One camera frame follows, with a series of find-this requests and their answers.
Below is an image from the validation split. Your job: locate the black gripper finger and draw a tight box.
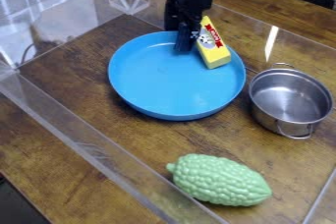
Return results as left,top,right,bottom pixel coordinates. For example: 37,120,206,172
165,0,179,30
175,22,202,52

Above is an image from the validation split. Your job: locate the yellow butter brick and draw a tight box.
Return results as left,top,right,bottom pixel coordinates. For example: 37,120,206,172
198,16,231,69

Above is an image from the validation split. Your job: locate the blue round tray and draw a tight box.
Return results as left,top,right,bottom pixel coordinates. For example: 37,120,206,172
109,31,247,121

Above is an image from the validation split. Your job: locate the stainless steel pot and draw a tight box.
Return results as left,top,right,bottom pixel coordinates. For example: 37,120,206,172
249,64,334,140

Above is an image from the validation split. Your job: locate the green bitter gourd toy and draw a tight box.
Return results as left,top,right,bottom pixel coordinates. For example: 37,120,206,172
167,153,273,206

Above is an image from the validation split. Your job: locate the clear acrylic enclosure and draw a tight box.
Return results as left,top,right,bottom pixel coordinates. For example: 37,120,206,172
0,0,336,224

